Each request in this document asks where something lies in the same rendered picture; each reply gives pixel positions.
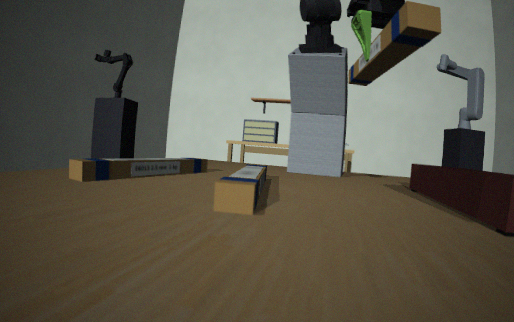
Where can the brown rectangular box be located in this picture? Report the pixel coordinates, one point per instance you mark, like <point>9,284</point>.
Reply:
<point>239,191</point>

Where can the long tan cardboard box with blue bands and white label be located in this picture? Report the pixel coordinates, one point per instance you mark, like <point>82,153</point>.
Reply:
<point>108,169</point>

